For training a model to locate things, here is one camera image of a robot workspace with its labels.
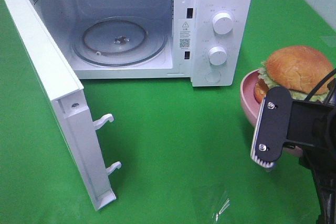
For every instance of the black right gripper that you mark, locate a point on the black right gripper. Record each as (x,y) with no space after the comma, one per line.
(311,128)

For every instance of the pink plate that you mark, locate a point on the pink plate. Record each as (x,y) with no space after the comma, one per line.
(251,109)

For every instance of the burger with lettuce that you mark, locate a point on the burger with lettuce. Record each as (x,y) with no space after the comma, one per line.
(297,68)

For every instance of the round door release button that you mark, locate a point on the round door release button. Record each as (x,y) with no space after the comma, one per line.
(213,76)

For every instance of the white microwave door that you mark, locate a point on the white microwave door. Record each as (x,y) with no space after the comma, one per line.
(66,96)

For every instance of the clear plastic film scrap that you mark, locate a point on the clear plastic film scrap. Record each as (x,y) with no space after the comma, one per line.
(212,204)

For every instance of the lower white dial knob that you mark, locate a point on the lower white dial knob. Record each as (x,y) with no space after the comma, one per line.
(217,56)

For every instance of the white dial knob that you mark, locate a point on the white dial knob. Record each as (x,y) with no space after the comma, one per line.
(217,56)
(222,22)

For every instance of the upper white dial knob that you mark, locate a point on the upper white dial knob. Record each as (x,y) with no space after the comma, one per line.
(222,22)

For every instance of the white microwave oven body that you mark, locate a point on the white microwave oven body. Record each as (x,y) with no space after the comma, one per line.
(186,53)

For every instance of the glass microwave turntable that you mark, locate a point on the glass microwave turntable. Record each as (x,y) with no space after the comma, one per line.
(121,41)

